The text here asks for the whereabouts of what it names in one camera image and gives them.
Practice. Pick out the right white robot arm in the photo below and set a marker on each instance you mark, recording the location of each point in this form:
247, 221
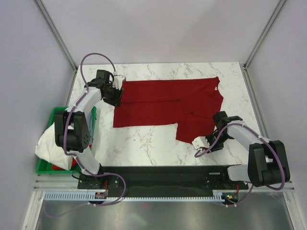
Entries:
267, 161

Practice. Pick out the green plastic bin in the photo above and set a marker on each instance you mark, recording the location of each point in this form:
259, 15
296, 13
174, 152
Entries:
44, 167

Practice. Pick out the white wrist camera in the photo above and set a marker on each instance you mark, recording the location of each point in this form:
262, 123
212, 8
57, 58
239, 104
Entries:
118, 81
200, 143

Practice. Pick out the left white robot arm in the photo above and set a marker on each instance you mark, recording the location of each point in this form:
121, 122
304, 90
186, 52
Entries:
71, 129

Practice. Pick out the white t shirt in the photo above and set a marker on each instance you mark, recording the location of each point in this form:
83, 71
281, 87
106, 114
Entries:
46, 144

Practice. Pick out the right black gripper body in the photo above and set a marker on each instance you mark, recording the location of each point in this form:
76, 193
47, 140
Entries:
219, 144

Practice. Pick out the bright red t shirt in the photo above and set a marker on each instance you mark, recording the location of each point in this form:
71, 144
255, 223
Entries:
60, 162

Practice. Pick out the white slotted cable duct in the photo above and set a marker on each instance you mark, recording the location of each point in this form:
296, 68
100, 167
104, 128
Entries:
107, 196

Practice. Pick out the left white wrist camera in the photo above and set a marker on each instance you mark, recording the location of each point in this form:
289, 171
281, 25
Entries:
118, 81

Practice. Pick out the left aluminium frame post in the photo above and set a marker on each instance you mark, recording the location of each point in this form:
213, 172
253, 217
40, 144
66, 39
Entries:
53, 29

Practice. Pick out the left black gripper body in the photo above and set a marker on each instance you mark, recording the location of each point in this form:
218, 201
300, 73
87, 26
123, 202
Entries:
113, 95

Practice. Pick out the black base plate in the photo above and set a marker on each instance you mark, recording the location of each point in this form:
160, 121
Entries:
161, 180

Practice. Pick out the dark red t shirt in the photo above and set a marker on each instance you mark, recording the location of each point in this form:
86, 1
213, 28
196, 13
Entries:
191, 104

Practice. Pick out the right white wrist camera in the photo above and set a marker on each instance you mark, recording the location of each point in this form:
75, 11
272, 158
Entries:
200, 143

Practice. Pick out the grey blue t shirt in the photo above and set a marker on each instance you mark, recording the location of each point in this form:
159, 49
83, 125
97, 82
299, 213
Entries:
90, 127

